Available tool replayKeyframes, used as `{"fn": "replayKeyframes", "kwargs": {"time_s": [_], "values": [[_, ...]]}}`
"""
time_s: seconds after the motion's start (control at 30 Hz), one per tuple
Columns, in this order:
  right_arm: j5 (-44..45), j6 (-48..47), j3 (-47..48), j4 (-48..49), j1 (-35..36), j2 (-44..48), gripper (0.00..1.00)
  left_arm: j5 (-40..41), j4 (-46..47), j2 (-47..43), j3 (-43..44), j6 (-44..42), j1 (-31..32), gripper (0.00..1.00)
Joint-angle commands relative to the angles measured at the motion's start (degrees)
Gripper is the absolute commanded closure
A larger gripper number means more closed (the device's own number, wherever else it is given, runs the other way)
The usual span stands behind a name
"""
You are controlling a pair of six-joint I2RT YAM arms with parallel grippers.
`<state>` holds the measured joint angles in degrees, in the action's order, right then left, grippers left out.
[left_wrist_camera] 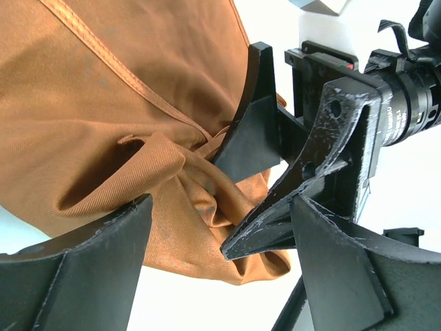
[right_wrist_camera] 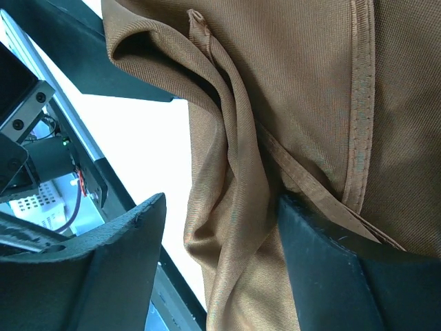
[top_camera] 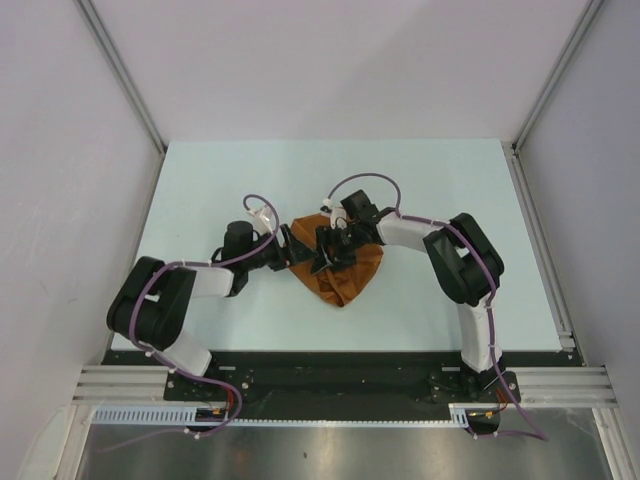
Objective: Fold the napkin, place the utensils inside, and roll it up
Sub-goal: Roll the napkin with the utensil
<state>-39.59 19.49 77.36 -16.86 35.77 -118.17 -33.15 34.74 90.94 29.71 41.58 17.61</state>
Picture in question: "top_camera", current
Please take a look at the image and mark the right aluminium corner post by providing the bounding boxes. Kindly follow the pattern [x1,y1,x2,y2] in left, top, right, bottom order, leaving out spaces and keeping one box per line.
[510,0,609,154]

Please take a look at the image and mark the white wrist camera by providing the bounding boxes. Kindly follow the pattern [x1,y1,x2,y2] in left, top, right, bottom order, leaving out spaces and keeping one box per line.
[320,198,347,228]
[252,205,275,235]

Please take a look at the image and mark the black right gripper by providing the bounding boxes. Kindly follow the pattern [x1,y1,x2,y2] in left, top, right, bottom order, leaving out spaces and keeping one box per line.
[310,222,365,276]

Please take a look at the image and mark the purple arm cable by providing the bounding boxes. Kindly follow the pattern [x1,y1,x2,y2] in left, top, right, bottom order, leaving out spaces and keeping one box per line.
[94,193,284,454]
[327,172,550,442]

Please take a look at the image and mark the aluminium corner post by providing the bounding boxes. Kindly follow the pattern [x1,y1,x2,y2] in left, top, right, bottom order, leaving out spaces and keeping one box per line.
[510,0,609,154]
[73,0,168,157]

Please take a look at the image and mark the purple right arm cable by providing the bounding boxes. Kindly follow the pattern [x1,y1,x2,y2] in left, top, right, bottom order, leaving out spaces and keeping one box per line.
[327,172,550,442]

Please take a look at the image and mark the orange cloth napkin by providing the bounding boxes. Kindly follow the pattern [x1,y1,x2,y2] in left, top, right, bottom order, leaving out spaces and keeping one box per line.
[289,214,384,308]

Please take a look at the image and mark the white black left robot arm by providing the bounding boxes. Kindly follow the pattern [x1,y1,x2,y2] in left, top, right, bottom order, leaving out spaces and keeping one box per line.
[106,221,317,400]

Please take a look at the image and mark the left aluminium corner post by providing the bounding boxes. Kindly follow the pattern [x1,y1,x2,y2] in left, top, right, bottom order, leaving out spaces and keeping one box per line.
[73,0,168,157]

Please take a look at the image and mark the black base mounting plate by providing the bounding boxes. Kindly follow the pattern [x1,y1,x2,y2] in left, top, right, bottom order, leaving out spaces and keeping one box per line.
[102,349,584,431]

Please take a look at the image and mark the white slotted cable duct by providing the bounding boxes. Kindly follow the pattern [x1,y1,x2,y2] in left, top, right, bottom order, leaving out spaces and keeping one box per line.
[92,406,468,428]

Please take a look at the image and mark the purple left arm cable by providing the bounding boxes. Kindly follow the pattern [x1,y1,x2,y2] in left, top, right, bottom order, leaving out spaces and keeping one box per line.
[94,193,284,454]

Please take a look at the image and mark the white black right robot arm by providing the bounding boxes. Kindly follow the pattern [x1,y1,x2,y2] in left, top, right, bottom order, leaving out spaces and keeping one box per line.
[311,207,505,401]

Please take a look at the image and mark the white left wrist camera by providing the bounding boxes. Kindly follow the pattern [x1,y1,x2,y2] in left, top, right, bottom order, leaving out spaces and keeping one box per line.
[252,205,275,235]

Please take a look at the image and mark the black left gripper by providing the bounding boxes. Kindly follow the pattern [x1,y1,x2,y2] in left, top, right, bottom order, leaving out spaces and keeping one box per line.
[242,224,315,271]

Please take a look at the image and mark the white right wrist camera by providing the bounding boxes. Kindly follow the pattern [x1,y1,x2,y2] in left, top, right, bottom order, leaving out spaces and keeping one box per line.
[320,198,347,228]

